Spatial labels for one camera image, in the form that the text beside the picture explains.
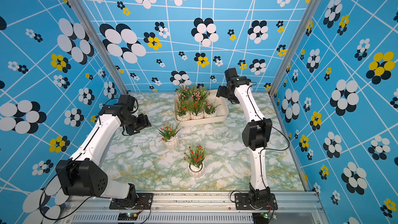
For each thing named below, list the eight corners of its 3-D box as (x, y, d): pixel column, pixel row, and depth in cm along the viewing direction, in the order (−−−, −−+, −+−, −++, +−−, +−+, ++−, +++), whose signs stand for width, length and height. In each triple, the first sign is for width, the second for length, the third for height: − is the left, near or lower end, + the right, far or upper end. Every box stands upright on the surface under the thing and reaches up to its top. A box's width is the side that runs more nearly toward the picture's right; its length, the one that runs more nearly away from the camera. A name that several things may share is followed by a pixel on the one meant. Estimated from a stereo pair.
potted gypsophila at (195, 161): (185, 178, 83) (182, 170, 71) (187, 156, 90) (184, 145, 79) (205, 178, 83) (205, 170, 71) (205, 156, 90) (205, 145, 79)
